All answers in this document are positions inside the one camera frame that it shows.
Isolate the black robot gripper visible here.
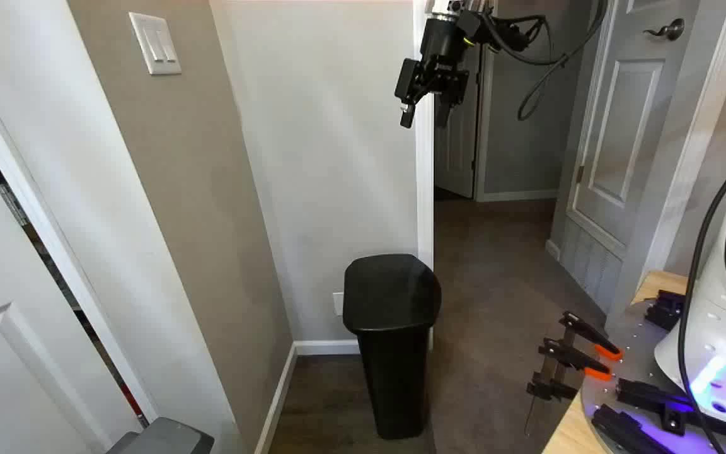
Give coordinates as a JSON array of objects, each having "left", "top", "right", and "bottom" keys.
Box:
[{"left": 396, "top": 18, "right": 470, "bottom": 129}]

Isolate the black plastic trash can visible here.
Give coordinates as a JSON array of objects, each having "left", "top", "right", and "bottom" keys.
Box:
[{"left": 344, "top": 254, "right": 442, "bottom": 440}]

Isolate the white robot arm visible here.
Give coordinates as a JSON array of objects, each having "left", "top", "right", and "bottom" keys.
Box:
[{"left": 394, "top": 0, "right": 486, "bottom": 129}]

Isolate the grey panelled door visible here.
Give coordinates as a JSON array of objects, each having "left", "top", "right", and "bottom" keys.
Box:
[{"left": 559, "top": 0, "right": 699, "bottom": 314}]

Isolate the black orange bar clamp upper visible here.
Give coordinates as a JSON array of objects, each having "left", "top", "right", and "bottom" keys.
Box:
[{"left": 559, "top": 310, "right": 624, "bottom": 361}]

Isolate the black orange bar clamp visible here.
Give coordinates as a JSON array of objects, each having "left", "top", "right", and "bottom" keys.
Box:
[
  {"left": 527, "top": 338, "right": 614, "bottom": 402},
  {"left": 559, "top": 310, "right": 624, "bottom": 361}
]

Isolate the black orange bar clamp lower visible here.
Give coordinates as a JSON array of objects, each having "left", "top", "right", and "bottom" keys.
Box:
[{"left": 527, "top": 338, "right": 614, "bottom": 402}]

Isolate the black clamp on table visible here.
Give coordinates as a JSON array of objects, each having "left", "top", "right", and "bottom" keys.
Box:
[{"left": 581, "top": 378, "right": 726, "bottom": 454}]

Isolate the white door at left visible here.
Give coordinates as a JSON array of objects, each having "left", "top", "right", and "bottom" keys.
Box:
[{"left": 0, "top": 198, "right": 140, "bottom": 454}]

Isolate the white wall outlet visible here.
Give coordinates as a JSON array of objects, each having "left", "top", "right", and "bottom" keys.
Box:
[{"left": 331, "top": 293, "right": 344, "bottom": 319}]

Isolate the dark door lever handle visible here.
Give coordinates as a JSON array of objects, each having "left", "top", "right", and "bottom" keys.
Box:
[{"left": 644, "top": 18, "right": 687, "bottom": 41}]

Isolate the white wall light switch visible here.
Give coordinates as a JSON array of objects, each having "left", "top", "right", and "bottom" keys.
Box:
[{"left": 130, "top": 13, "right": 182, "bottom": 76}]

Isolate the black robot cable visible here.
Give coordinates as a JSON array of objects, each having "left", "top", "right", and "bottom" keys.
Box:
[{"left": 678, "top": 131, "right": 726, "bottom": 454}]

